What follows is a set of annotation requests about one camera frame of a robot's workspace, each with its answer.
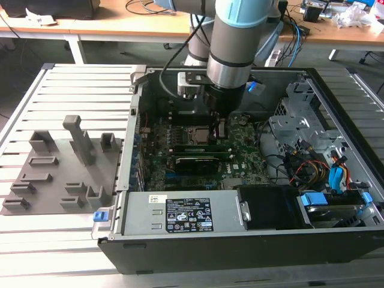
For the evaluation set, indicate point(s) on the black RAM slot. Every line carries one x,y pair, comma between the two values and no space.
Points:
186,121
231,156
186,113
231,149

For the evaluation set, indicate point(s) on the white power strip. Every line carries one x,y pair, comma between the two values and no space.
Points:
273,57

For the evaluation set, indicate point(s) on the small black box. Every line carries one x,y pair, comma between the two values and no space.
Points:
312,13

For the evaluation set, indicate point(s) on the black CPU socket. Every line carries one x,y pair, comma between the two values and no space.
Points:
184,141

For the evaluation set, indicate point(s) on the grey power supply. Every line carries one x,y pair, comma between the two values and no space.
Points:
141,213

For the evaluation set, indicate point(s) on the crumpled clear plastic bag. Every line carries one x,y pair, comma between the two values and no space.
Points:
354,16

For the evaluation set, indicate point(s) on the hard disk in blue carrier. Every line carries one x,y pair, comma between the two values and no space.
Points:
313,199

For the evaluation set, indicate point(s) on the wooden desk with white legs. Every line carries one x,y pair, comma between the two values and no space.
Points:
90,28
330,36

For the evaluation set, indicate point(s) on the white paper sheet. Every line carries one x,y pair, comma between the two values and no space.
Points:
39,18

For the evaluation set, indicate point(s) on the black PC case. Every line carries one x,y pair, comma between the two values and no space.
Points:
210,255

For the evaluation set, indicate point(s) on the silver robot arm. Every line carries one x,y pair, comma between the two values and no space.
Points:
231,45

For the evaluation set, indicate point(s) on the black plastic shroud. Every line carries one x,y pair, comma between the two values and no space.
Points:
270,207

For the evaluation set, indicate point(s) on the black camera bracket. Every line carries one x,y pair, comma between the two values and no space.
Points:
196,79

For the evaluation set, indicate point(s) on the red and white box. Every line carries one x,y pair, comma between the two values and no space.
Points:
376,6

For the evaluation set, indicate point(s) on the grey parts rack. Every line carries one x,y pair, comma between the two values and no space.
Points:
69,174

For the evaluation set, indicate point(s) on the silver CPU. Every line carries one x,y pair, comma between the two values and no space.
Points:
200,134

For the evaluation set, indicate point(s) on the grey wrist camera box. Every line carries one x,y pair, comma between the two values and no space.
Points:
184,90

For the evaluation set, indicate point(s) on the green motherboard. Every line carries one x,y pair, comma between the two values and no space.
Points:
246,150

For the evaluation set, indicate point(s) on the blue case latch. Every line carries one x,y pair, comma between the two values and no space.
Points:
100,216

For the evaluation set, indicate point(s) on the black desktop device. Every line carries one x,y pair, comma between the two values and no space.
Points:
60,9

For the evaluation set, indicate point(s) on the silver metal drive cage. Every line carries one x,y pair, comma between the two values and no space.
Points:
288,126

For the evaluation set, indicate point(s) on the black graphics card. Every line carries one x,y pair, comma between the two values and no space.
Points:
195,166

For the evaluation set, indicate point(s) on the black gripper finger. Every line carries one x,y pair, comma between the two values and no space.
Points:
215,127
223,129

